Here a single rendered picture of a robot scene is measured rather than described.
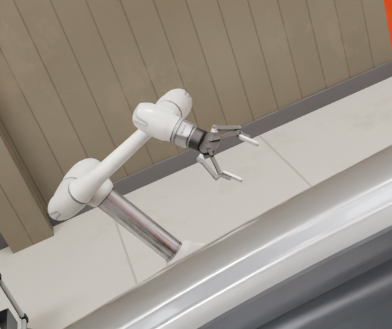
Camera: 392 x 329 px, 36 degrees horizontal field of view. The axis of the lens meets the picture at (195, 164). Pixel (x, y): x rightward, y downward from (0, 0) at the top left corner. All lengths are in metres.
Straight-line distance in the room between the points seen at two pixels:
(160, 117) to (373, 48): 2.95
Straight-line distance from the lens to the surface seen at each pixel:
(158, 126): 2.02
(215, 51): 4.23
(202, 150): 2.02
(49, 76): 4.06
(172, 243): 2.55
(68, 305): 3.68
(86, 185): 2.28
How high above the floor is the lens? 2.12
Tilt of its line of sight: 29 degrees down
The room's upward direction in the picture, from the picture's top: 20 degrees counter-clockwise
